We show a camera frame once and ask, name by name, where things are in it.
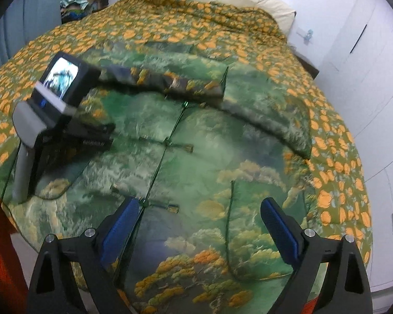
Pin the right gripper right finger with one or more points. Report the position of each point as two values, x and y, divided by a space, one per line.
345 288

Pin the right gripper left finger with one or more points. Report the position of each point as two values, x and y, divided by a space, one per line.
53 288

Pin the green landscape print padded jacket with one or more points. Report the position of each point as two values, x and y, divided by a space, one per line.
199 142

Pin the pile of clothes on nightstand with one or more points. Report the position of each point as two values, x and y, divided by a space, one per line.
75 10

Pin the blue grey curtain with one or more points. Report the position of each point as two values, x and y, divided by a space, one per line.
25 20

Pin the olive quilt with orange print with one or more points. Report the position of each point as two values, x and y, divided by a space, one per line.
339 204

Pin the dark wooden nightstand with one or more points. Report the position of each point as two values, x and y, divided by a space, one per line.
305 62

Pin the white wardrobe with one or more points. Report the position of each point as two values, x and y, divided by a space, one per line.
357 77

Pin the blue wall plug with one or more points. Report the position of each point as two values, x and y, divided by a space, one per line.
305 35

